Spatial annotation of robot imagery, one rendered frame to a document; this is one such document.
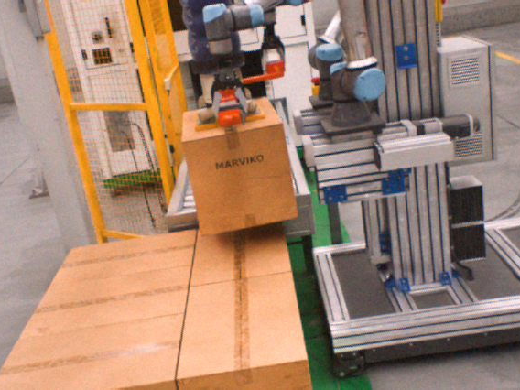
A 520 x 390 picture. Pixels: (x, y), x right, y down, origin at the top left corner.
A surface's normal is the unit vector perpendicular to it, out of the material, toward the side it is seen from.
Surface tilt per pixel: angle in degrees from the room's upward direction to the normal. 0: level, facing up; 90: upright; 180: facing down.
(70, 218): 90
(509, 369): 0
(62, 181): 88
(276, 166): 89
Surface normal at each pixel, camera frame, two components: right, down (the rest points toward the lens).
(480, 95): 0.03, 0.33
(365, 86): 0.36, 0.38
